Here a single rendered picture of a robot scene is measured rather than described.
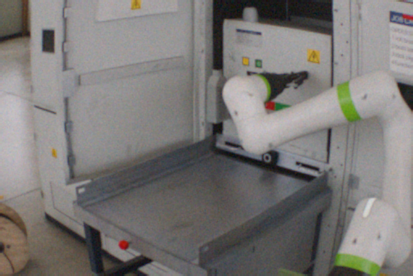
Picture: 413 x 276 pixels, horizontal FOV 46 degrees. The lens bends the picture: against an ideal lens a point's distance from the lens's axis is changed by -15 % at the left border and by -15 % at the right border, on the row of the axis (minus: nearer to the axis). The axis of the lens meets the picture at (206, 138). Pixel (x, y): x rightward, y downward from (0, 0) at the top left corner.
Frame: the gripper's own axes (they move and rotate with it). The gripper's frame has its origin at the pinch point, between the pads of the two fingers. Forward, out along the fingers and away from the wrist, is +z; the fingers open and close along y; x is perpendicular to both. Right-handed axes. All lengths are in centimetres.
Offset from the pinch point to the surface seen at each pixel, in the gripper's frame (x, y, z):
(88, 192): -35, -42, -63
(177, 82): -9, -51, -8
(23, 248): -104, -134, -52
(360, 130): -13.1, 27.2, -3.0
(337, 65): 6.8, 15.6, -0.5
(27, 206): -122, -214, -1
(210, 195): -38, -15, -31
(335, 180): -34.3, 18.0, -1.1
